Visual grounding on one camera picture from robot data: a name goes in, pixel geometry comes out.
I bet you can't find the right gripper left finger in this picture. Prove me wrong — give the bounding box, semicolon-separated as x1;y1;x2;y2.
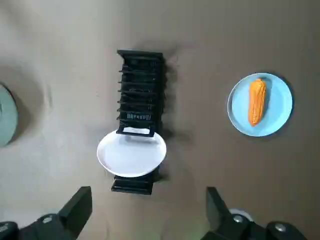
0;186;93;240

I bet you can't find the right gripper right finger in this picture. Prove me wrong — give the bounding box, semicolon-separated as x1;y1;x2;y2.
199;186;308;240

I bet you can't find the orange corn cob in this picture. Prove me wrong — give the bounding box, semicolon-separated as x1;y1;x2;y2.
247;78;267;128

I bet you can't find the white plate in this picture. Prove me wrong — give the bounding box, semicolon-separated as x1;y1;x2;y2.
96;129;167;179

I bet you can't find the blue plate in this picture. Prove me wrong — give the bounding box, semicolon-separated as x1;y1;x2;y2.
227;72;294;137

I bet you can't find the black dish rack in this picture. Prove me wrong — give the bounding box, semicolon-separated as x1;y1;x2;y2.
111;49;167;196

